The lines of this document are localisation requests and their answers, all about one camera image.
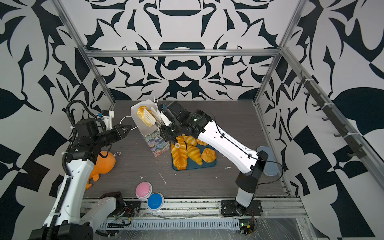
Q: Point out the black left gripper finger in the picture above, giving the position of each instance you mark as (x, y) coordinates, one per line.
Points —
(124, 134)
(126, 128)

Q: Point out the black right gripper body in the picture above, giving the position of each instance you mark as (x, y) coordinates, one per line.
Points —
(172, 131)

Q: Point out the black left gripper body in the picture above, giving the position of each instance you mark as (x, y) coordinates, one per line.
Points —
(108, 136)

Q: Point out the small braided bread roll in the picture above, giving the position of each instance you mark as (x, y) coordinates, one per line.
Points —
(146, 116)

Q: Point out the floral white paper bag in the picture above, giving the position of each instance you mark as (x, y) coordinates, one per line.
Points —
(151, 135)

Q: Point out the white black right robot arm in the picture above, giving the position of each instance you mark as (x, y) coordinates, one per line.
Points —
(250, 163)

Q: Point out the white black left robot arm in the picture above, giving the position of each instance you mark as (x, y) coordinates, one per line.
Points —
(90, 134)

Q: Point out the long braided bread loaf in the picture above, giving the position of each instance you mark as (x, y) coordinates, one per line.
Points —
(179, 155)

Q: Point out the small striped croissant middle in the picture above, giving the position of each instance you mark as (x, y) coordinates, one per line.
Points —
(189, 140)

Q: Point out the large striped croissant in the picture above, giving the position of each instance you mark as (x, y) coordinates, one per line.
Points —
(194, 154)

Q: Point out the orange plush toy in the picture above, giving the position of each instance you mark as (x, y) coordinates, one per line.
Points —
(102, 166)

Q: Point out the knotted round bun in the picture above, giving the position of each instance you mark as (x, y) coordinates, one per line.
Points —
(208, 155)

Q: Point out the teal rectangular tray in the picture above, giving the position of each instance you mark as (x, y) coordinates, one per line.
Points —
(192, 165)

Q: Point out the pink round button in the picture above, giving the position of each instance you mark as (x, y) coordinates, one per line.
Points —
(143, 190)

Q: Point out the blue round button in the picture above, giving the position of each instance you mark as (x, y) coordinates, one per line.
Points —
(155, 202)

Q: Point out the light blue oval pad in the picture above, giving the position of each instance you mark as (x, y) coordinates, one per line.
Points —
(271, 168)

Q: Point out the green circuit board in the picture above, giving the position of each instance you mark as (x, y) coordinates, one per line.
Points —
(247, 228)

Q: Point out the black hook rack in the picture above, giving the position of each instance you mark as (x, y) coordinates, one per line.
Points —
(334, 115)

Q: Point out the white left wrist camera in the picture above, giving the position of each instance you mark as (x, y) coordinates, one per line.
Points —
(107, 117)

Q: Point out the ring-shaped bread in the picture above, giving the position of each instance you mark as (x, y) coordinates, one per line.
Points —
(201, 142)

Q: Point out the white slotted cable duct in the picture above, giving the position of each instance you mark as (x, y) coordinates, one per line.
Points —
(174, 224)

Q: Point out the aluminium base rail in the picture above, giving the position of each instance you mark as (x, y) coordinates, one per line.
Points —
(204, 208)

